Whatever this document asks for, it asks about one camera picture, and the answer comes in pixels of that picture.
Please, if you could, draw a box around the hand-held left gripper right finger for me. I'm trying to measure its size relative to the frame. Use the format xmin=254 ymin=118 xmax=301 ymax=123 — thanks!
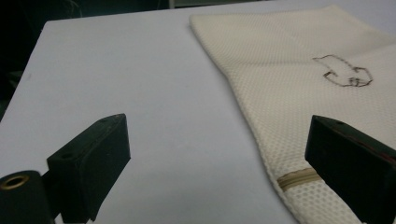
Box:
xmin=304 ymin=114 xmax=396 ymax=224

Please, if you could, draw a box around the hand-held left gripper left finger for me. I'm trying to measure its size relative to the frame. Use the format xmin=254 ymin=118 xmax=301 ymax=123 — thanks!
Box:
xmin=46 ymin=113 xmax=132 ymax=224

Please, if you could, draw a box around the cream mesh laundry bag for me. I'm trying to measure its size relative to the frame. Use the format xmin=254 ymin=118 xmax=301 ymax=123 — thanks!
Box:
xmin=189 ymin=4 xmax=396 ymax=224

